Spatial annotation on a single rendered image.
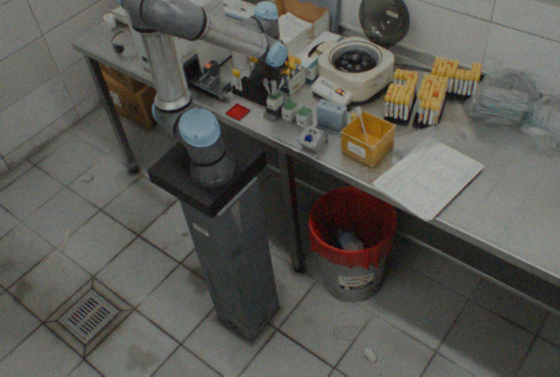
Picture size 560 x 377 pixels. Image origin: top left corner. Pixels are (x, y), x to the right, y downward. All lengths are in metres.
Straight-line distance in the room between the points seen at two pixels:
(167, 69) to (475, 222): 1.03
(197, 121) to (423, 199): 0.74
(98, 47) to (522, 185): 1.85
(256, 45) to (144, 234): 1.57
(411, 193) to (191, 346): 1.25
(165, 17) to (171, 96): 0.34
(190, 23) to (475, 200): 1.02
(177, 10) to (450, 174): 1.00
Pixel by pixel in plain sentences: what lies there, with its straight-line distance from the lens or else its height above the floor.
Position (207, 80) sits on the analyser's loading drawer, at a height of 0.92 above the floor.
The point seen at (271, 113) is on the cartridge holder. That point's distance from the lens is 2.19.
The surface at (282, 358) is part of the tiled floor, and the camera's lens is 2.58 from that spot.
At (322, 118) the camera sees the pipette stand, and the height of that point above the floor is 0.92.
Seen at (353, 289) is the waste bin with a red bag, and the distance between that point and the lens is 2.58.
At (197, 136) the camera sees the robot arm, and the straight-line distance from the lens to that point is 1.76.
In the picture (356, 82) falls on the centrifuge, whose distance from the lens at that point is 2.15.
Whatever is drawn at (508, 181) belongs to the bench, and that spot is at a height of 0.87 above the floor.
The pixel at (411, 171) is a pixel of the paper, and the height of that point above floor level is 0.89.
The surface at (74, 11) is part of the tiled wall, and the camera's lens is 3.62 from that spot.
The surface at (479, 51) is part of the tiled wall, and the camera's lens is 2.30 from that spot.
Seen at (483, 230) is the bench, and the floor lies 0.88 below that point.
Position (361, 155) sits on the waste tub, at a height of 0.91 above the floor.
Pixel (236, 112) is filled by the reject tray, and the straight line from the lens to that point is 2.24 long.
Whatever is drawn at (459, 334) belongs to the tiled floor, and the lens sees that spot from 2.67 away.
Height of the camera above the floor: 2.33
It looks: 46 degrees down
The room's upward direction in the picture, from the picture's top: 8 degrees counter-clockwise
